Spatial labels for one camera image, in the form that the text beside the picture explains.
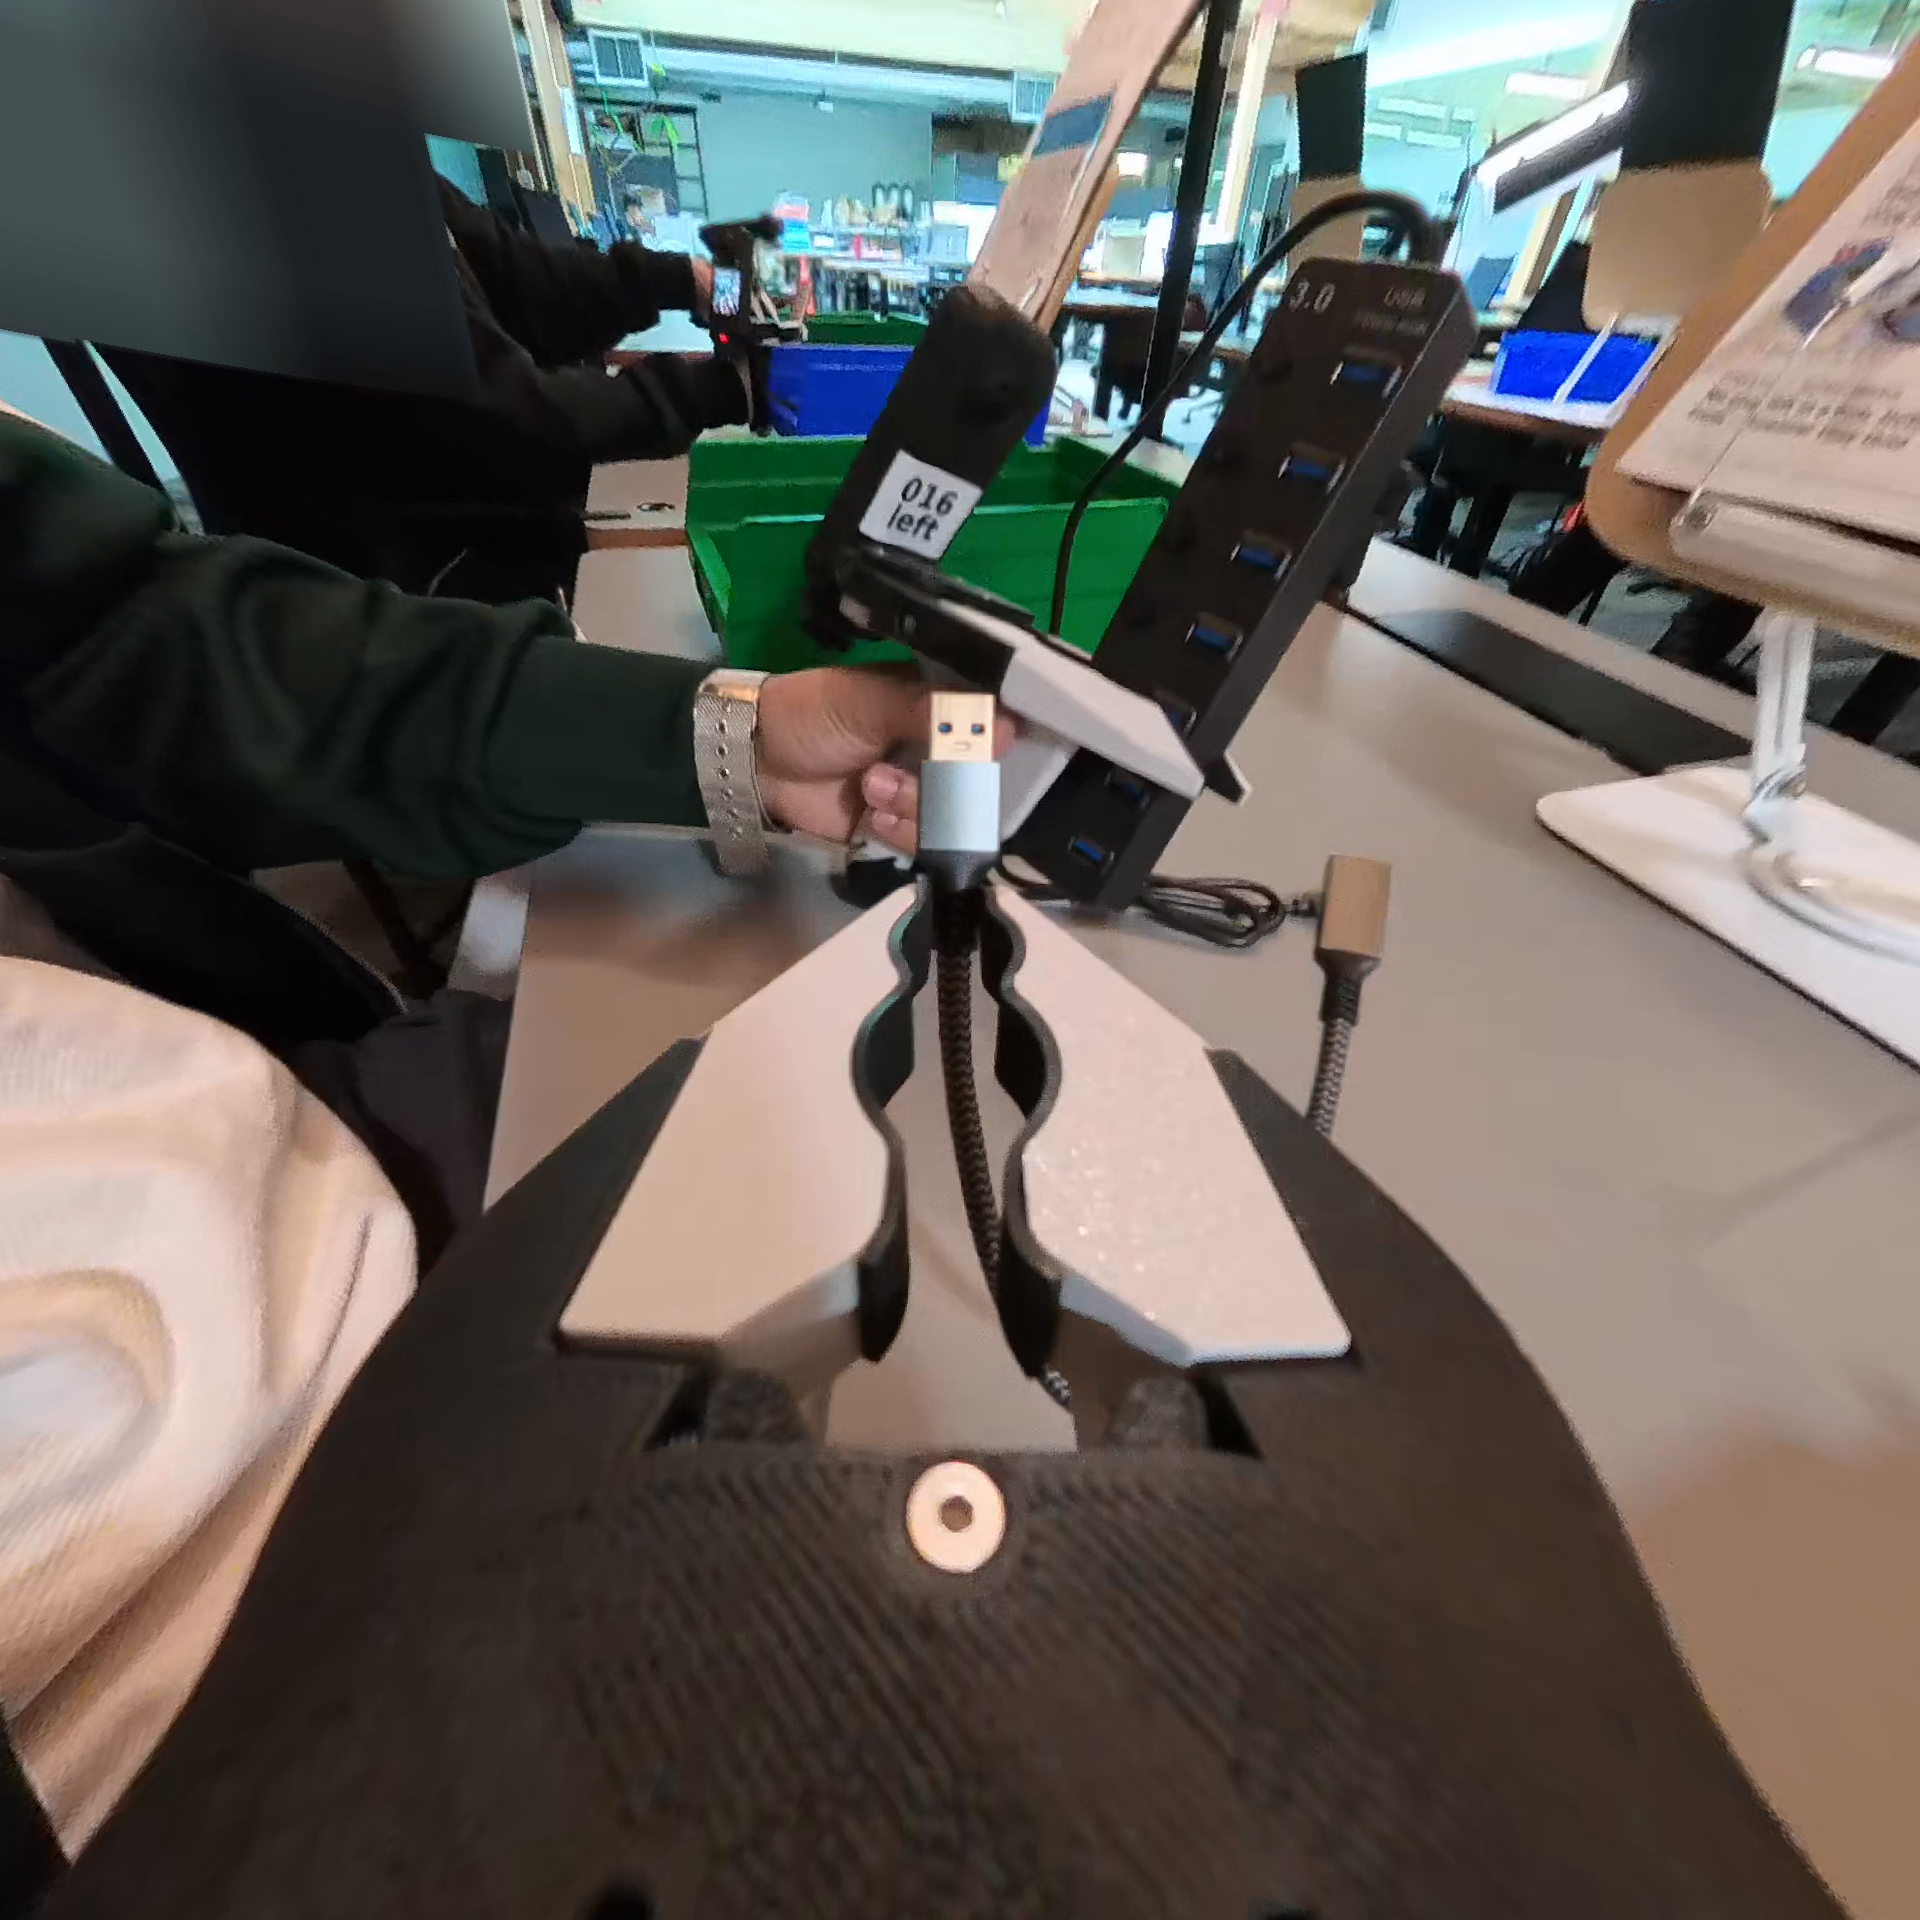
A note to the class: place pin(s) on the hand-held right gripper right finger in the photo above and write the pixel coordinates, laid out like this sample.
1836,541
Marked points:
1185,1201

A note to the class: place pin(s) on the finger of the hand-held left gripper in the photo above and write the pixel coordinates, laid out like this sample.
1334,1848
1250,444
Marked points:
1109,713

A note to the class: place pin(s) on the blue plastic bin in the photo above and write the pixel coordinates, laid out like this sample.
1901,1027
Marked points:
841,389
1569,369

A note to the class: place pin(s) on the grey desk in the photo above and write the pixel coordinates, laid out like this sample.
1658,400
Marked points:
1500,1124

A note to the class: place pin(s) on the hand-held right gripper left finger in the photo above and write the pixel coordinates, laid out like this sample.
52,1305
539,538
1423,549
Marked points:
721,1185

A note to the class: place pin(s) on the printed instruction sheet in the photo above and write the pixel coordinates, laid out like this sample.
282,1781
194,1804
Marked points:
1799,360

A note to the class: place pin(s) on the green plastic bin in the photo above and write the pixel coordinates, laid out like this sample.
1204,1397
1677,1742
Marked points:
862,326
961,539

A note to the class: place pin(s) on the cardboard-backed instruction sheet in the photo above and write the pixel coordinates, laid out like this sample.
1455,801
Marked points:
1081,148

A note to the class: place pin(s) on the person's left hand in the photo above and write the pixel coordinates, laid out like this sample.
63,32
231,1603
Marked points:
833,734

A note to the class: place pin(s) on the black rectangular desk plate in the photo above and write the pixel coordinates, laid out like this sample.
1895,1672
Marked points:
1559,691

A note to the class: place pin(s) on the black multi-port USB hub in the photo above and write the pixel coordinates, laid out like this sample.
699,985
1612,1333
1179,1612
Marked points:
1277,480

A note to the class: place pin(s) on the silver mesh wristwatch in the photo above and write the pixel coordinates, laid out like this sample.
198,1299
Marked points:
733,763

